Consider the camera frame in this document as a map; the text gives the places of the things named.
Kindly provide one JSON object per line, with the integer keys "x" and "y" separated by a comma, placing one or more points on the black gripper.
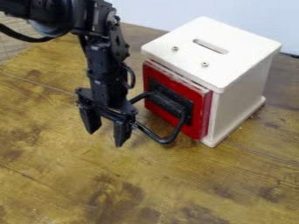
{"x": 104, "y": 100}

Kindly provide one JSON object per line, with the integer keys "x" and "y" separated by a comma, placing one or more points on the black metal drawer handle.
{"x": 169, "y": 106}

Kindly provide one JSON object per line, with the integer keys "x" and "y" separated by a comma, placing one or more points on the red drawer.
{"x": 163, "y": 79}

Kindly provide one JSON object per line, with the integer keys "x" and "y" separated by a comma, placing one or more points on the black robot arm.
{"x": 92, "y": 20}

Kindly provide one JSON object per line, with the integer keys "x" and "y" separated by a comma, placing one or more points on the left screw on box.
{"x": 175, "y": 48}

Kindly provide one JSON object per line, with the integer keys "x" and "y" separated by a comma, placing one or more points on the screw on box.
{"x": 204, "y": 64}
{"x": 175, "y": 48}

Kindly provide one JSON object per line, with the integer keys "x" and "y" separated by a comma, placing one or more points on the right screw on box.
{"x": 204, "y": 64}

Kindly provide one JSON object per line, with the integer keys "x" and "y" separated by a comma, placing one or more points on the white wooden box cabinet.
{"x": 239, "y": 56}

